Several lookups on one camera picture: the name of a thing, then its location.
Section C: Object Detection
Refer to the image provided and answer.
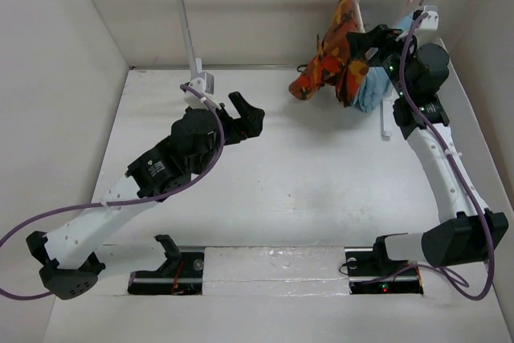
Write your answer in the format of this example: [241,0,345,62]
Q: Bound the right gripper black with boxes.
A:
[346,23,423,98]

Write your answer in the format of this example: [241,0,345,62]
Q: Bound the orange camouflage trousers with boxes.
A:
[288,0,358,107]

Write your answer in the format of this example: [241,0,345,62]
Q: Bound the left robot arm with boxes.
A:
[27,92,265,300]

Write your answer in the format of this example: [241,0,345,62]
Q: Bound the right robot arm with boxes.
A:
[347,25,508,274]

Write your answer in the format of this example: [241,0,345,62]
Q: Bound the light blue hanging garment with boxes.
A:
[347,13,414,112]

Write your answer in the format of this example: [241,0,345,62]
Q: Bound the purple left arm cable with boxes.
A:
[0,84,225,300]

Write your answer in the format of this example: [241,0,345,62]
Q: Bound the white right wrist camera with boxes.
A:
[395,6,439,45]

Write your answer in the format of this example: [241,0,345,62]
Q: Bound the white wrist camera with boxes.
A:
[395,6,439,45]
[183,71,218,108]

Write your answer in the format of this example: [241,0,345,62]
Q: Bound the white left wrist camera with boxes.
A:
[183,71,218,108]

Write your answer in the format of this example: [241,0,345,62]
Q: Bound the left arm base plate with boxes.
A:
[127,247,205,296]

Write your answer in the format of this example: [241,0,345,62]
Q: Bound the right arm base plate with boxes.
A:
[340,247,424,295]

